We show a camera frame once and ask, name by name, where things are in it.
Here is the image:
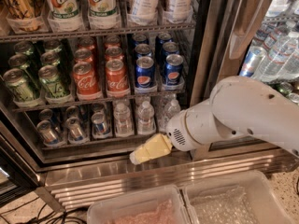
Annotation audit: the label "second row left Pepsi can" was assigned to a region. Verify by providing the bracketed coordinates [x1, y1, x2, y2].
[135, 44, 152, 60]

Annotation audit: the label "front left Red Bull can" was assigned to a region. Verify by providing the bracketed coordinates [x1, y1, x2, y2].
[36, 120, 62, 146]

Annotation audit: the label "front right Pepsi can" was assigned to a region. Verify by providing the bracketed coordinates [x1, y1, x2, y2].
[164, 54, 183, 86]

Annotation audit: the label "right 7UP bottle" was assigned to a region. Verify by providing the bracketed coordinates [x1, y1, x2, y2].
[88, 0, 117, 17]

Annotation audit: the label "left 7UP bottle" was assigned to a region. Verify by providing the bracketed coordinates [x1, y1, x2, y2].
[47, 0, 79, 20]

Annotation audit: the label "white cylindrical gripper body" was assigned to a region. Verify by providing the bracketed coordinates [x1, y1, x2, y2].
[166, 100, 244, 151]

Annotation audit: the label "right water bottle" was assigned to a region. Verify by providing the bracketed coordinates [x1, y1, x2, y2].
[158, 99, 180, 132]

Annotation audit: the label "second row right Coca-Cola can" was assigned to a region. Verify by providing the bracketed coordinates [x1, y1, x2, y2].
[105, 47, 124, 62]

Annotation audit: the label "front right Red Bull can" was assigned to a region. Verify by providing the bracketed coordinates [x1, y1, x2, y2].
[92, 113, 110, 136]

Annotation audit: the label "red bull can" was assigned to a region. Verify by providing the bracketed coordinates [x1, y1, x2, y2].
[92, 113, 110, 136]
[66, 117, 87, 141]
[36, 120, 62, 146]

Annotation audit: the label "water bottle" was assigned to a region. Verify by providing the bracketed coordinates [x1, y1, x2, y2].
[137, 101, 154, 134]
[158, 99, 180, 132]
[113, 103, 133, 136]

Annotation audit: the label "front left green can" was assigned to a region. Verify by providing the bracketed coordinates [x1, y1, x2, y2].
[3, 68, 39, 102]

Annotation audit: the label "black floor cables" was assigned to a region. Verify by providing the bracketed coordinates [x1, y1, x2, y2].
[0, 197, 88, 224]

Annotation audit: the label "middle water bottle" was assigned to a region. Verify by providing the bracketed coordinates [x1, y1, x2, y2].
[137, 101, 154, 134]

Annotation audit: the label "clear plastic bin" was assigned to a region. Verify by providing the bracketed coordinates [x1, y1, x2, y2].
[87, 185, 190, 224]
[182, 171, 295, 224]

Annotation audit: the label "second row pepsi can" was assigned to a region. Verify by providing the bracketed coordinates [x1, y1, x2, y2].
[135, 44, 152, 60]
[161, 42, 179, 63]

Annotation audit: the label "green can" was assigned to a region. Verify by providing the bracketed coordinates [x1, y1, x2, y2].
[3, 68, 39, 102]
[38, 65, 70, 98]

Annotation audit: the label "left clear plastic bin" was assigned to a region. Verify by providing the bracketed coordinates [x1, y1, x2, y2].
[87, 185, 190, 224]

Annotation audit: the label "second row coca-cola can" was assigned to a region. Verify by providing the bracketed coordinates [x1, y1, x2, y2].
[74, 49, 94, 65]
[105, 47, 124, 62]

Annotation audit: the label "front right green can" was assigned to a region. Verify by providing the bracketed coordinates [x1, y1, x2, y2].
[38, 65, 70, 98]

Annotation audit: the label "second row right Pepsi can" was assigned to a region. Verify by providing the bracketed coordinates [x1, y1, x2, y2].
[161, 42, 179, 63]

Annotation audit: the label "7up bottle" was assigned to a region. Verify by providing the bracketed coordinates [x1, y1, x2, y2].
[47, 0, 79, 20]
[88, 0, 117, 17]

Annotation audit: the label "second row left Coca-Cola can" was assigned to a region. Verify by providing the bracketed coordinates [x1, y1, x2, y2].
[74, 49, 94, 65]

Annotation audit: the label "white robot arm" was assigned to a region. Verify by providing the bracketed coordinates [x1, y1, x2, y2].
[130, 76, 299, 165]

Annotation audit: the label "front middle Red Bull can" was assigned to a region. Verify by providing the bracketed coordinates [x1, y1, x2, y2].
[66, 117, 87, 141]

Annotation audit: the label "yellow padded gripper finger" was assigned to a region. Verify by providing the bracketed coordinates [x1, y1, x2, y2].
[129, 133, 173, 165]

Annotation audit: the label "left water bottle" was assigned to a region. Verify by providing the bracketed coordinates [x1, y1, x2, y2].
[113, 103, 133, 136]

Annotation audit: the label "front left Pepsi can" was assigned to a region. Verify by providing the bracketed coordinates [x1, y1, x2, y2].
[135, 56, 155, 88]

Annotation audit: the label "glass fridge door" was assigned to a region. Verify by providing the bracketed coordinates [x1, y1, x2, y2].
[190, 0, 299, 161]

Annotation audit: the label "right clear plastic bin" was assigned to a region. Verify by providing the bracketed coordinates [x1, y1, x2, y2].
[182, 171, 295, 224]

